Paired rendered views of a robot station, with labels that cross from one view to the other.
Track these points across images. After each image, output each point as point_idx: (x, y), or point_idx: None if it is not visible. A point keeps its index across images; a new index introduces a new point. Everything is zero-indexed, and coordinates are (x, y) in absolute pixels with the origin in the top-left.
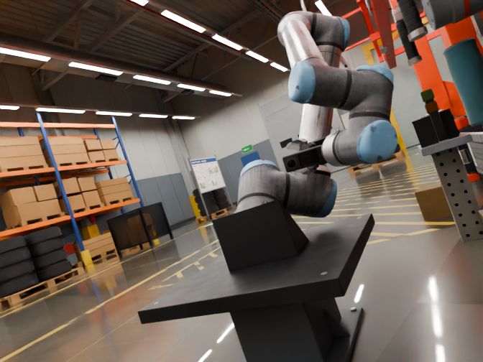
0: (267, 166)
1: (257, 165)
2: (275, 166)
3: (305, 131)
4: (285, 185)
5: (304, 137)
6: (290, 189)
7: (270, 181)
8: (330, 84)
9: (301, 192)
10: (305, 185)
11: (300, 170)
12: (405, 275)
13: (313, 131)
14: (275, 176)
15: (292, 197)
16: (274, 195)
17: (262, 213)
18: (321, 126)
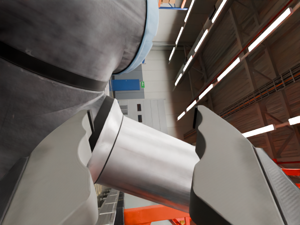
0: (133, 39)
1: (146, 11)
2: (127, 65)
3: (188, 158)
4: (54, 64)
5: (175, 153)
6: (35, 74)
7: (82, 16)
8: None
9: (17, 109)
10: (42, 126)
11: (52, 150)
12: None
13: (184, 180)
14: (97, 45)
15: (6, 73)
16: (13, 0)
17: None
18: (187, 199)
